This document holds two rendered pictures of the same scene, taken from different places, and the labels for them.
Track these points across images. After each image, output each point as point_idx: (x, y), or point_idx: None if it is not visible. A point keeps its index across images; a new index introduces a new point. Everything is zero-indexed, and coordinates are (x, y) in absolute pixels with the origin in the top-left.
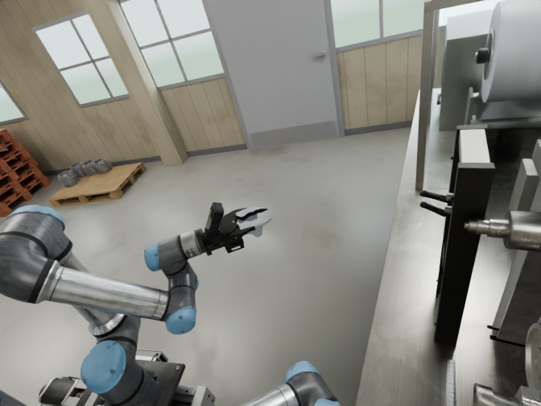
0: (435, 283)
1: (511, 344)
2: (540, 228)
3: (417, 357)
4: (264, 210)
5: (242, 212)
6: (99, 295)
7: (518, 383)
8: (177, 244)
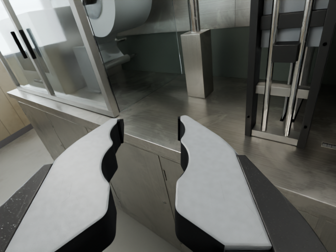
0: (233, 133)
1: (296, 116)
2: None
3: (327, 163)
4: (123, 129)
5: (61, 195)
6: None
7: (332, 121)
8: None
